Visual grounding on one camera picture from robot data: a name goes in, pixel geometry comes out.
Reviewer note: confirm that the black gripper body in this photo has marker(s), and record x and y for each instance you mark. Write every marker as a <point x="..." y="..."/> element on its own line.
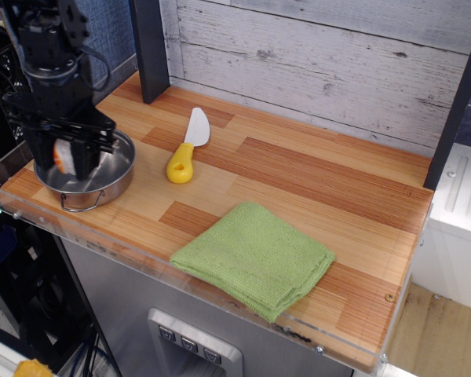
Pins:
<point x="63" y="108"/>

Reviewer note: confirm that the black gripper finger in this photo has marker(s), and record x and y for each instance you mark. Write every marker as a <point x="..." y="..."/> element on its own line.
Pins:
<point x="41" y="145"/>
<point x="86" y="157"/>

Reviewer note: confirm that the white orange toy food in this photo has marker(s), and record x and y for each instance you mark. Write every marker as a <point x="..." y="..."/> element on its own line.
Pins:
<point x="62" y="157"/>

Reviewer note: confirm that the stainless steel pot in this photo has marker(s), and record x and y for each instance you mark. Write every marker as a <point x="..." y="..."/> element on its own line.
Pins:
<point x="106" y="182"/>

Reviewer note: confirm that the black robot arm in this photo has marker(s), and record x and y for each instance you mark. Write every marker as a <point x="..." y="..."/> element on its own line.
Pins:
<point x="50" y="36"/>

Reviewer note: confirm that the black plastic crate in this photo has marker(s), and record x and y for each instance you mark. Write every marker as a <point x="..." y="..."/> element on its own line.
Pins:
<point x="12" y="80"/>

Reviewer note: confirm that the blue fabric partition panel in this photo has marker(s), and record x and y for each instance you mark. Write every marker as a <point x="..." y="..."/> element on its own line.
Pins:
<point x="109" y="35"/>

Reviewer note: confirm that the clear acrylic table guard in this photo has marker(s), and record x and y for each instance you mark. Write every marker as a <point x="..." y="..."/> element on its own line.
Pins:
<point x="198" y="157"/>

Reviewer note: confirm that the silver toy fridge cabinet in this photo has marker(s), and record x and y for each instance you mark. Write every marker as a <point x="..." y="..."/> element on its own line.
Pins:
<point x="159" y="321"/>

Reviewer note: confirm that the green folded cloth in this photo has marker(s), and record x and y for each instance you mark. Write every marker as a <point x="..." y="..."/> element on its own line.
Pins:
<point x="256" y="258"/>

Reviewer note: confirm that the yellow object at bottom left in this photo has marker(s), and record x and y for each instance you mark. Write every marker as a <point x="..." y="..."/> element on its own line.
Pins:
<point x="32" y="368"/>

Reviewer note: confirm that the white grooved appliance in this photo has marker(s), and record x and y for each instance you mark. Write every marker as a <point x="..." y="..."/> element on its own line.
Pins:
<point x="442" y="260"/>

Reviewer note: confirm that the yellow handled toy knife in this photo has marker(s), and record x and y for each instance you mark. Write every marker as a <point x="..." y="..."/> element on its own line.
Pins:
<point x="179" y="169"/>

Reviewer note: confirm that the dark left vertical post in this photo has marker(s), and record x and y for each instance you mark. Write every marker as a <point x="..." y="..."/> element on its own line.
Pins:
<point x="150" y="48"/>

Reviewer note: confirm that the dark vertical post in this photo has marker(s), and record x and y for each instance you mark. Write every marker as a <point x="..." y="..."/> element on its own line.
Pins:
<point x="450" y="130"/>
<point x="150" y="48"/>

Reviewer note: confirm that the dark right vertical post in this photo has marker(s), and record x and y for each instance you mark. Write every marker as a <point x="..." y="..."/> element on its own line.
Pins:
<point x="450" y="130"/>

